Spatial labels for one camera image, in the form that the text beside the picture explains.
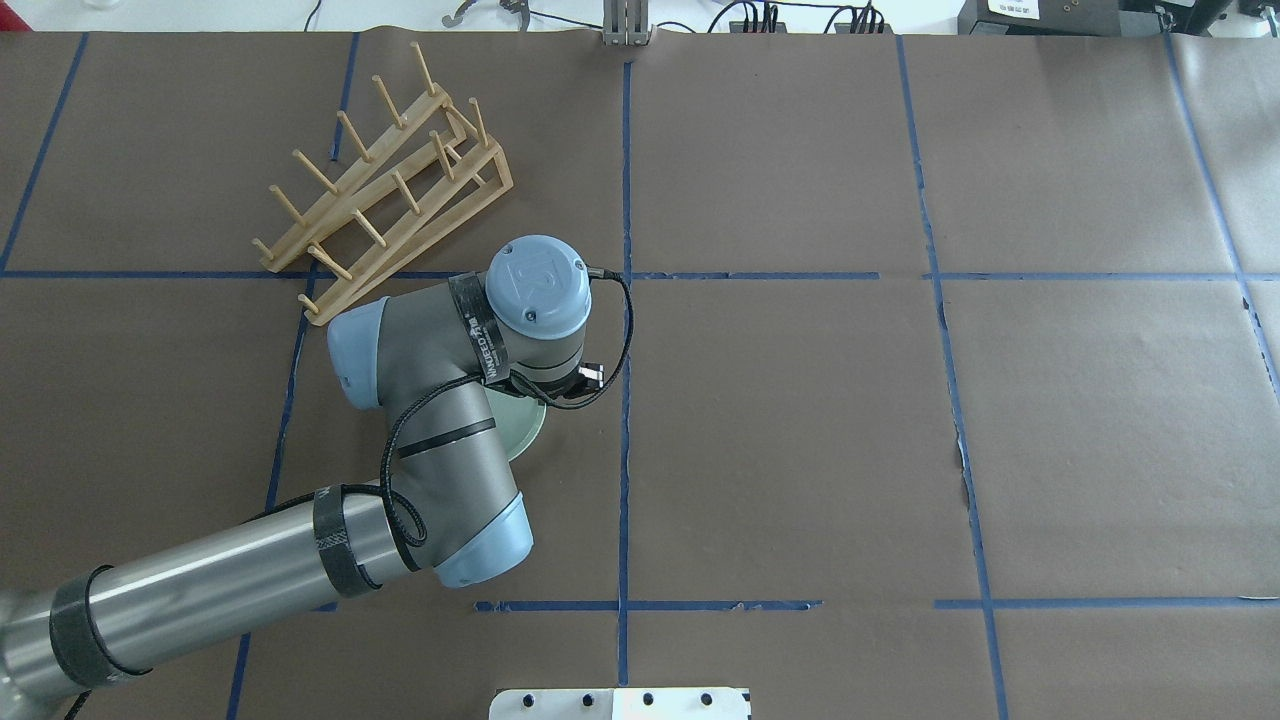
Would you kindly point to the light green plate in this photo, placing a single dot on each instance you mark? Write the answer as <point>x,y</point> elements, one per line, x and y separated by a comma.
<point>518,420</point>

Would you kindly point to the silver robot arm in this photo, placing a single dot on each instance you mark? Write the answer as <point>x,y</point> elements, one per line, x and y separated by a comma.
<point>442,497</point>

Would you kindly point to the wooden plate rack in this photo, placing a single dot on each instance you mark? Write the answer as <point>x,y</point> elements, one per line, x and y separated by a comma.
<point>433,169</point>

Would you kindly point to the orange black power strip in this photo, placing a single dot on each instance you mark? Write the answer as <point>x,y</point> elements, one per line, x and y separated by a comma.
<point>804,17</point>

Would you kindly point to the black box with label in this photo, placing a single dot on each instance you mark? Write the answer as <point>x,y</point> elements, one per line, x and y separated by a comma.
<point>1056,18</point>

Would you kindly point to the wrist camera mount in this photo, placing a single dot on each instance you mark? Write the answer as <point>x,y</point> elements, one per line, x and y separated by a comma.
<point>583,382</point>

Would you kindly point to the aluminium frame post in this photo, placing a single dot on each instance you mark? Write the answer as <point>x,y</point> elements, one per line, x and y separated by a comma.
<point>626,23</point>

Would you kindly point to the white camera pole base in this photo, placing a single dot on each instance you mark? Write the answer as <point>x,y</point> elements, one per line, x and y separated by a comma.
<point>623,703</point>

